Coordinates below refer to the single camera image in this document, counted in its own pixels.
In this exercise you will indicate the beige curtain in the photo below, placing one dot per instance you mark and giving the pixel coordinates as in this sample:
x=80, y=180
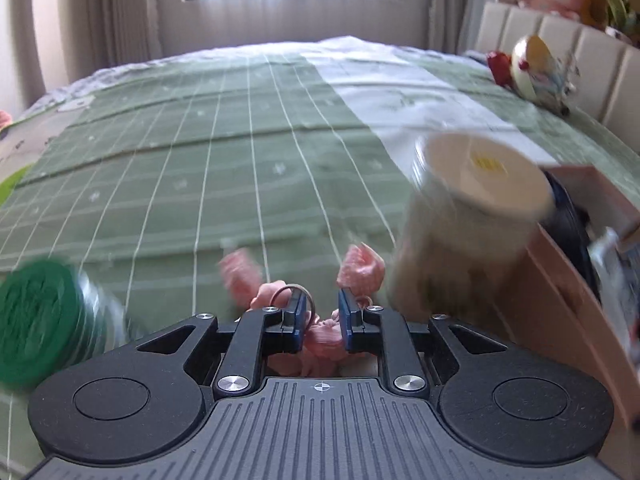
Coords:
x=440, y=0
x=115, y=10

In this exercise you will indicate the green checked bedsheet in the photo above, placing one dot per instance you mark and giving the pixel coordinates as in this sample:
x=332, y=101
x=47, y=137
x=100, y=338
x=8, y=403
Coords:
x=225, y=160

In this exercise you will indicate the pink cloth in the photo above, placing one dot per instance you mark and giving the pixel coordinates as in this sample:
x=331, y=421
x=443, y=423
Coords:
x=3, y=120

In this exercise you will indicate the green leafy decoration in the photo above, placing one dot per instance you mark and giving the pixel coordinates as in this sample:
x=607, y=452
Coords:
x=620, y=10

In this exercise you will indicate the grey patterned socks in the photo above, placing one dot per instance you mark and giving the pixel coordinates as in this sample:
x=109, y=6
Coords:
x=615, y=270

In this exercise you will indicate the small red toy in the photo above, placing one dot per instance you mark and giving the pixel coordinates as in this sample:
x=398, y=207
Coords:
x=500, y=67

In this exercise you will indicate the pink cardboard box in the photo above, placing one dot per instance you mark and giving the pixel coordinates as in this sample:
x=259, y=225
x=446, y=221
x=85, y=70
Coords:
x=565, y=300

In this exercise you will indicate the beige padded headboard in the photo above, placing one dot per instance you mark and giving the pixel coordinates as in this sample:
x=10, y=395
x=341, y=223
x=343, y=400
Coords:
x=595, y=65

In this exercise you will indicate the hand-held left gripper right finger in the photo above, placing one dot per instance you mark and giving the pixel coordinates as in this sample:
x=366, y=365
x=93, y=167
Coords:
x=350, y=320

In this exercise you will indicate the black soft pouch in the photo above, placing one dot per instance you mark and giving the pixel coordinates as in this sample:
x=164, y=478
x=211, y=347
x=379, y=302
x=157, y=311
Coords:
x=570, y=225

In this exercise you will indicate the green lid jar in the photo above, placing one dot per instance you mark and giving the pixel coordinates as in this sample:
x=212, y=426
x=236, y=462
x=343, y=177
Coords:
x=35, y=315

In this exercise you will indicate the clear jar with flower label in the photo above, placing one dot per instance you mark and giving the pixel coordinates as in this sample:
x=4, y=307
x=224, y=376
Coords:
x=450, y=240

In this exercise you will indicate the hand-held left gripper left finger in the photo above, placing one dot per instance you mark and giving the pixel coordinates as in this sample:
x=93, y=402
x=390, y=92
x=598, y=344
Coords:
x=295, y=320

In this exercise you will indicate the round colourful toy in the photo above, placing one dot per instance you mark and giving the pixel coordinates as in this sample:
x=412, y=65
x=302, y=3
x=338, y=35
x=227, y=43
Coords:
x=542, y=72

